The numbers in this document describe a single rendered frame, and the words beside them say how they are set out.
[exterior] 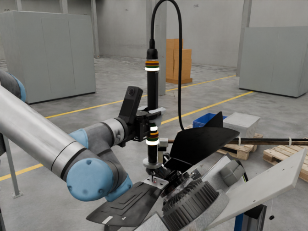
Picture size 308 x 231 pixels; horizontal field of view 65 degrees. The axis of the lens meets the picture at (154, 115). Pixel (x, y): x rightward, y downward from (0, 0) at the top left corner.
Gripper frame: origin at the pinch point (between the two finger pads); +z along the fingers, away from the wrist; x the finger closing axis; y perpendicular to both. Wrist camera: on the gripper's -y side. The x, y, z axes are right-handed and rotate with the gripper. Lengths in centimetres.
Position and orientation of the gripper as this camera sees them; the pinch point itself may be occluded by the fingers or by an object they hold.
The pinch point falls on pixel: (157, 107)
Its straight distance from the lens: 83.5
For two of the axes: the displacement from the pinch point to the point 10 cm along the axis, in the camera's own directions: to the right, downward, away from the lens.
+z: 6.0, -2.5, 7.6
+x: 8.0, 1.9, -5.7
